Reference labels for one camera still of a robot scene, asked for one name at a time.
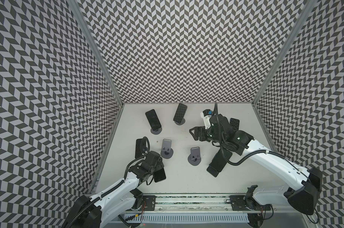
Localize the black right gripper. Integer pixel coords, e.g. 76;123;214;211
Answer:
189;125;225;144

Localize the teal-edged phone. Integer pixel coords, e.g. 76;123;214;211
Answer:
173;103;188;123
135;139;147;159

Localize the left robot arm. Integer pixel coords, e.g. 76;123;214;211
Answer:
62;136;166;228

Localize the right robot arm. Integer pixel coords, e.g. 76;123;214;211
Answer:
189;105;323;216

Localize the grey round stand near left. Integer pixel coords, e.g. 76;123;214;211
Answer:
161;139;173;159

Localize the grey round stand centre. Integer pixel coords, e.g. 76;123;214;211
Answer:
188;147;201;166

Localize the grey round stand middle back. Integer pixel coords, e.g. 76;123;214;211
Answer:
175;118;186;125

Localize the grey round stand far-left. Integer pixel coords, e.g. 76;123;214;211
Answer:
151;128;162;135

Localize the black flat stand front right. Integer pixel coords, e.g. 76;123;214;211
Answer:
207;166;220;178

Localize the purple-edged phone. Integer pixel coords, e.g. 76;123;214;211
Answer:
145;109;161;131

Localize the white vent strip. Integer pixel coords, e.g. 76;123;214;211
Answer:
124;213;249;224

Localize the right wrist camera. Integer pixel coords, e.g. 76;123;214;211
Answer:
200;109;213;118

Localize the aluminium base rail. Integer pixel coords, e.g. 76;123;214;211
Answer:
77;193;312;214

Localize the aluminium corner post right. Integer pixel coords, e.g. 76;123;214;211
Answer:
252;0;318;107

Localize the aluminium corner post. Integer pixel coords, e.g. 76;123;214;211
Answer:
252;0;318;107
67;0;123;106

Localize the aluminium corner post left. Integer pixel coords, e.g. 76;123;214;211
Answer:
67;0;123;106

